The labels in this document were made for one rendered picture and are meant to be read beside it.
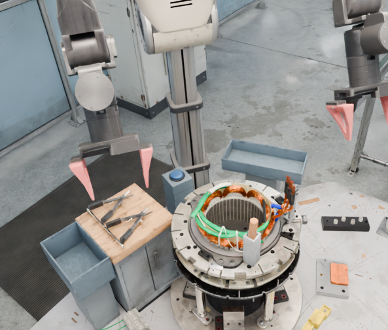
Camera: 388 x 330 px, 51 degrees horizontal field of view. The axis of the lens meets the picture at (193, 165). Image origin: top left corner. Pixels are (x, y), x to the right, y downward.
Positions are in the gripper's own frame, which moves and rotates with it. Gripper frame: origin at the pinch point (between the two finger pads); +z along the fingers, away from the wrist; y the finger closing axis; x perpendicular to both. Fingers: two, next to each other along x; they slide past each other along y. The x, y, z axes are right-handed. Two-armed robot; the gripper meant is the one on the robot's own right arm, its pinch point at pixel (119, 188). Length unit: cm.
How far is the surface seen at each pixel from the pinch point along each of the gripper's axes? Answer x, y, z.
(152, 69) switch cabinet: 252, 37, -33
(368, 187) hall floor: 157, 148, 69
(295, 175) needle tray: 37, 49, 16
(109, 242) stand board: 29.2, -6.4, 19.3
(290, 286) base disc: 33, 41, 47
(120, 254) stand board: 25.4, -4.3, 21.6
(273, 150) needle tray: 49, 48, 10
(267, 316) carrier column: 24, 30, 49
